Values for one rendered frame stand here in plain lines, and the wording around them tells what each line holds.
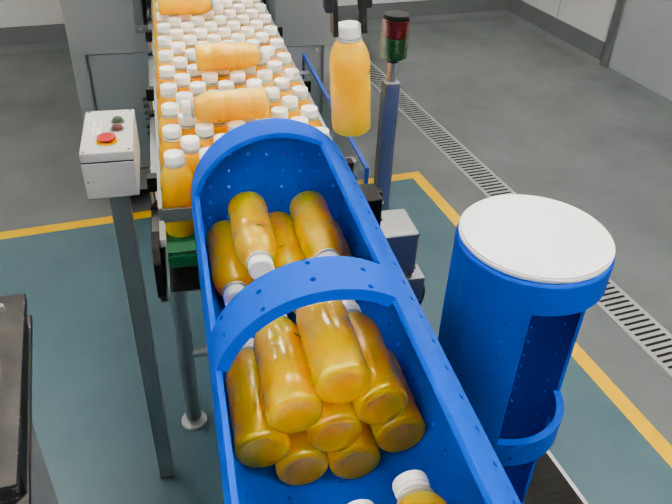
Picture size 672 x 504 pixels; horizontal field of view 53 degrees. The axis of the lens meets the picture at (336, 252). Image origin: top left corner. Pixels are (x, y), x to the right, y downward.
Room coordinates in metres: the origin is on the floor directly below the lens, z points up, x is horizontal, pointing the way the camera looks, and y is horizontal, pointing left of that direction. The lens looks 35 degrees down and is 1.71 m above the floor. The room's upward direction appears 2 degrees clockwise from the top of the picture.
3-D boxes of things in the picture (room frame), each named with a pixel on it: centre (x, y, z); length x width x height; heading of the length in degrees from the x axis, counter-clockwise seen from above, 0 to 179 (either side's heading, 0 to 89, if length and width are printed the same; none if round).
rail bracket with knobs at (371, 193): (1.21, -0.04, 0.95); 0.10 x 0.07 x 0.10; 104
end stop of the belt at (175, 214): (1.20, 0.16, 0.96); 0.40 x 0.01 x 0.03; 104
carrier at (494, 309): (1.03, -0.36, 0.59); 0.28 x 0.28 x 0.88
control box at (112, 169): (1.25, 0.47, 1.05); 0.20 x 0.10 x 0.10; 14
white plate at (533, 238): (1.03, -0.36, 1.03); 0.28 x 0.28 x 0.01
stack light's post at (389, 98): (1.58, -0.12, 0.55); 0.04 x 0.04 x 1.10; 14
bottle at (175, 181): (1.19, 0.33, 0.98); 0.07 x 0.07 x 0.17
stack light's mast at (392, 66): (1.58, -0.12, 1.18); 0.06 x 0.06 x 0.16
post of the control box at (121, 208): (1.25, 0.47, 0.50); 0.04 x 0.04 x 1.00; 14
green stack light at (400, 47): (1.58, -0.12, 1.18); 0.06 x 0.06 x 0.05
